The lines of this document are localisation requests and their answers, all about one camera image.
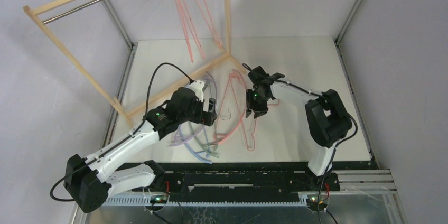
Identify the right aluminium frame post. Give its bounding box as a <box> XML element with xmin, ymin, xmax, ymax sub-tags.
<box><xmin>334</xmin><ymin>0</ymin><xmax>365</xmax><ymax>46</ymax></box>

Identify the pink notched hanger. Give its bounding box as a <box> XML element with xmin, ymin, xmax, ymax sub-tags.
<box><xmin>227</xmin><ymin>80</ymin><xmax>257</xmax><ymax>152</ymax></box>

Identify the green plastic hanger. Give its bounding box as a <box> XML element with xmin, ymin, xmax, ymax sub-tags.
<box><xmin>194</xmin><ymin>75</ymin><xmax>222</xmax><ymax>158</ymax></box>

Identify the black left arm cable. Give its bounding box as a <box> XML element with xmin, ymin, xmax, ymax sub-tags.
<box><xmin>49</xmin><ymin>62</ymin><xmax>195</xmax><ymax>203</ymax></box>

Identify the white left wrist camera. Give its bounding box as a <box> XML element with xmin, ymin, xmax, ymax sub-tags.
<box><xmin>186</xmin><ymin>80</ymin><xmax>206</xmax><ymax>102</ymax></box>

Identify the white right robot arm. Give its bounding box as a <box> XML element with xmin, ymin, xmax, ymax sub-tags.
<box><xmin>242</xmin><ymin>63</ymin><xmax>358</xmax><ymax>190</ymax></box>

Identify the wooden clothes rack frame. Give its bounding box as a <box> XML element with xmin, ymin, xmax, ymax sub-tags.
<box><xmin>23</xmin><ymin>0</ymin><xmax>246</xmax><ymax>126</ymax></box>

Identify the pink curved plastic hanger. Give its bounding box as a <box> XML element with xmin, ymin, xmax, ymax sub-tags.
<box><xmin>214</xmin><ymin>69</ymin><xmax>248</xmax><ymax>146</ymax></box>

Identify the blue plastic hanger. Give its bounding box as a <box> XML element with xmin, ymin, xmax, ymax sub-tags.
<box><xmin>176</xmin><ymin>126</ymin><xmax>212</xmax><ymax>164</ymax></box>

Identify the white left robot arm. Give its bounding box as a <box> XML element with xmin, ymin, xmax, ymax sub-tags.
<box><xmin>63</xmin><ymin>80</ymin><xmax>217</xmax><ymax>213</ymax></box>

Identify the left aluminium frame post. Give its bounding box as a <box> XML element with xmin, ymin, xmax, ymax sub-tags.
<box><xmin>101</xmin><ymin>0</ymin><xmax>134</xmax><ymax>50</ymax></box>

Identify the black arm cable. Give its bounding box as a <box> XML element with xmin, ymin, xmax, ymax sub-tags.
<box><xmin>49</xmin><ymin>62</ymin><xmax>195</xmax><ymax>203</ymax></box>
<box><xmin>241</xmin><ymin>62</ymin><xmax>358</xmax><ymax>181</ymax></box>

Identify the aluminium frame post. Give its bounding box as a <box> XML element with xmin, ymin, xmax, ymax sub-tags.
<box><xmin>101</xmin><ymin>0</ymin><xmax>134</xmax><ymax>50</ymax></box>
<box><xmin>334</xmin><ymin>0</ymin><xmax>365</xmax><ymax>46</ymax></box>

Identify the purple plastic hanger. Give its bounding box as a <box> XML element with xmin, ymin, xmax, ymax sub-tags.
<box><xmin>169</xmin><ymin>71</ymin><xmax>218</xmax><ymax>147</ymax></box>

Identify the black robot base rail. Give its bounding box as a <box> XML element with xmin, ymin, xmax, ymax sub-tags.
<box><xmin>96</xmin><ymin>161</ymin><xmax>379</xmax><ymax>204</ymax></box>

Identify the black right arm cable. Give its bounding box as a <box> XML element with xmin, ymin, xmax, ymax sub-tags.
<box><xmin>241</xmin><ymin>62</ymin><xmax>358</xmax><ymax>181</ymax></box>

